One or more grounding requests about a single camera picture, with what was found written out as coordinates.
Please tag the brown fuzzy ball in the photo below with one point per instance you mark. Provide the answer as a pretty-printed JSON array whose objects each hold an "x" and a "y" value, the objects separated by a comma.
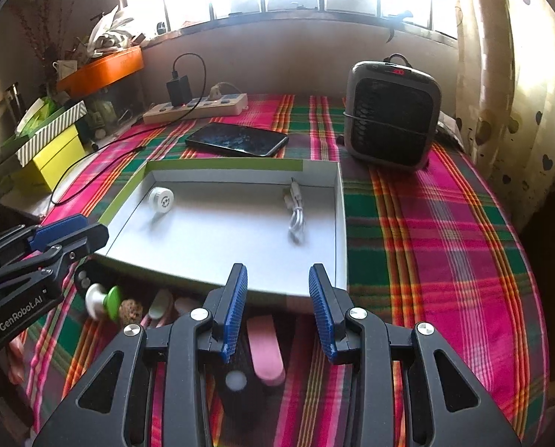
[{"x": 131, "y": 312}]

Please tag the white papers bundle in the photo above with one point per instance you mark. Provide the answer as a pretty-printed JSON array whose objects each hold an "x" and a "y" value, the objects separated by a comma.
[{"x": 110, "y": 28}]

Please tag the grey portable heater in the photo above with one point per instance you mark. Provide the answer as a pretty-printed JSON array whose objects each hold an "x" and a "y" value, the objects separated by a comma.
[{"x": 391, "y": 116}]

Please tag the green paper pack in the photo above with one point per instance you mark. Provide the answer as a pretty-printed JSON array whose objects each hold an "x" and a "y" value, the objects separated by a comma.
[{"x": 37, "y": 109}]

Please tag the green and white spool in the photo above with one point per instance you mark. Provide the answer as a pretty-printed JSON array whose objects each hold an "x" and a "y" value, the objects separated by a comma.
[{"x": 114, "y": 305}]

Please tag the cream heart-print curtain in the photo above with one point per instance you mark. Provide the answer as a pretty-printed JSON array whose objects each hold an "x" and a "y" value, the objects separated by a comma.
[{"x": 505, "y": 79}]

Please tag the white plug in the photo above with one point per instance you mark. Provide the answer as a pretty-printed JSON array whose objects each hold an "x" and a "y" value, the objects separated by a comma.
[{"x": 219, "y": 89}]

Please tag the yellow-green box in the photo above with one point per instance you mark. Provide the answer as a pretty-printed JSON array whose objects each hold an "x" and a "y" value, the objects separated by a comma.
[{"x": 56, "y": 158}]

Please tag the white shallow cardboard box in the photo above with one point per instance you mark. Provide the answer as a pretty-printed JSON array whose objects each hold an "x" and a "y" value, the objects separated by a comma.
[{"x": 221, "y": 233}]

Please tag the black window hook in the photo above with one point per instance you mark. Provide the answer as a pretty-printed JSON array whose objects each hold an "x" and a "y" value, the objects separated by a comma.
[{"x": 391, "y": 30}]

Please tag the striped gift box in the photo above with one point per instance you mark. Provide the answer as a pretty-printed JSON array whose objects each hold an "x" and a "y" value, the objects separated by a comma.
[{"x": 49, "y": 130}]

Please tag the black smartphone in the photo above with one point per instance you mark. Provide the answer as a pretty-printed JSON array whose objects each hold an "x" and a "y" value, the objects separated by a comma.
[{"x": 238, "y": 139}]

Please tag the plaid tablecloth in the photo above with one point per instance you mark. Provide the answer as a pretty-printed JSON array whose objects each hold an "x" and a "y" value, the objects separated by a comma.
[{"x": 422, "y": 242}]

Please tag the black charger adapter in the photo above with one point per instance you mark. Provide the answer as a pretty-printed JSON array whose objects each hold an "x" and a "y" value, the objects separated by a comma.
[{"x": 179, "y": 89}]

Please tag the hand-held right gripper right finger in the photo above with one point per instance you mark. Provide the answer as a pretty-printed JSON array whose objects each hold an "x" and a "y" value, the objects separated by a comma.
[{"x": 321, "y": 321}]

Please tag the dried flower branches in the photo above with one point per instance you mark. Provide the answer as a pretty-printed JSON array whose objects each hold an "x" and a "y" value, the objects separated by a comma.
[{"x": 35, "y": 37}]

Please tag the pink tape dispenser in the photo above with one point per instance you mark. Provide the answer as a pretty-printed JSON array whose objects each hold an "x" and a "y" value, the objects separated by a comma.
[{"x": 159, "y": 307}]

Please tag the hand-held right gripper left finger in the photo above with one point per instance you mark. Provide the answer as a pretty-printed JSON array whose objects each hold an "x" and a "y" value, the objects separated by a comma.
[{"x": 234, "y": 316}]

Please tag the black oval holder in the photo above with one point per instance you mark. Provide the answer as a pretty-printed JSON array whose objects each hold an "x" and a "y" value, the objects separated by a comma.
[{"x": 83, "y": 279}]

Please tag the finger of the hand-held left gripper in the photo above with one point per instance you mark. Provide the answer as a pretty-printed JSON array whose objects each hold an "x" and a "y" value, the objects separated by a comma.
[
  {"x": 89, "y": 237},
  {"x": 56, "y": 233}
]

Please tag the orange storage box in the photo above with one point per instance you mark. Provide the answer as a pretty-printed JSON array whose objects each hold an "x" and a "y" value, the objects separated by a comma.
[{"x": 105, "y": 70}]

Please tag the clear storage container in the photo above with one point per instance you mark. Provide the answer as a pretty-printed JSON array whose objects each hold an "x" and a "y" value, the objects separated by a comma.
[{"x": 103, "y": 111}]

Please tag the white power strip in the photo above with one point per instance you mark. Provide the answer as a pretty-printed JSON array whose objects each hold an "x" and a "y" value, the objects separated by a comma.
[{"x": 198, "y": 107}]

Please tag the small white round jar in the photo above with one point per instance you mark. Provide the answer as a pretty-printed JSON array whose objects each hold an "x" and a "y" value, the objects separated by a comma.
[{"x": 161, "y": 201}]

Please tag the pink stick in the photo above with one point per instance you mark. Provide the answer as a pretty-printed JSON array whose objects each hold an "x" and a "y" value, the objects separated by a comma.
[{"x": 264, "y": 349}]

